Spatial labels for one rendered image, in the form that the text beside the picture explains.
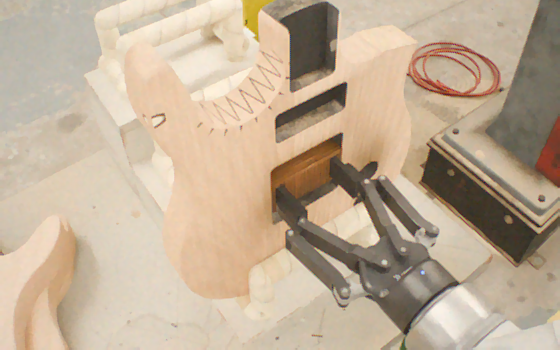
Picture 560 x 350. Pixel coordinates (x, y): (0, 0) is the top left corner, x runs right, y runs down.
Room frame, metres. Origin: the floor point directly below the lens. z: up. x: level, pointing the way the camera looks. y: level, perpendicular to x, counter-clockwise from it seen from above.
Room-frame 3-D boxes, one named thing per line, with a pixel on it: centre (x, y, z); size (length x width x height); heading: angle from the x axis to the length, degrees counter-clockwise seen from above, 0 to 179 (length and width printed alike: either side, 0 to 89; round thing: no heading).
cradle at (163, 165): (0.51, 0.16, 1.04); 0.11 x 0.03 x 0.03; 37
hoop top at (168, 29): (0.66, 0.15, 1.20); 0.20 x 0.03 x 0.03; 126
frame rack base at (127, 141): (0.69, 0.17, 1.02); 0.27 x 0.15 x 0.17; 127
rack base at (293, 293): (0.44, -0.01, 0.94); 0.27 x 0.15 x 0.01; 127
